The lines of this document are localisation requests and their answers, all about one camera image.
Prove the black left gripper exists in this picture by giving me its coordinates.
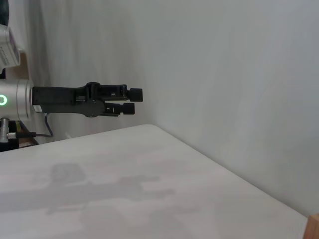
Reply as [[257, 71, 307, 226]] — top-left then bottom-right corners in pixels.
[[32, 82, 144, 118]]

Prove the brown wooden furniture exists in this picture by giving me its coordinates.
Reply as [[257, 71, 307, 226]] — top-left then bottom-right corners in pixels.
[[16, 51, 40, 148]]

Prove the wooden dispenser stand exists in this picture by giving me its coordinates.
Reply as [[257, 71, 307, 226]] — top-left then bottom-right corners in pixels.
[[308, 213, 319, 239]]

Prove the left arm cable with plug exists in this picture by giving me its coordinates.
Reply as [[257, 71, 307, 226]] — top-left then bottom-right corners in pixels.
[[0, 113, 54, 143]]

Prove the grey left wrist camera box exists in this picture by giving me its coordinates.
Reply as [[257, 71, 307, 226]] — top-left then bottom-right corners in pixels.
[[0, 24, 21, 68]]

